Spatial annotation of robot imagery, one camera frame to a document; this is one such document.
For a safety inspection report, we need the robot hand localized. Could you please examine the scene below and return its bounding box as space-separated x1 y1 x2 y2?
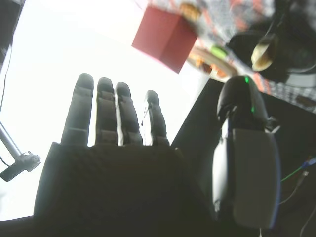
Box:
0 73 282 237

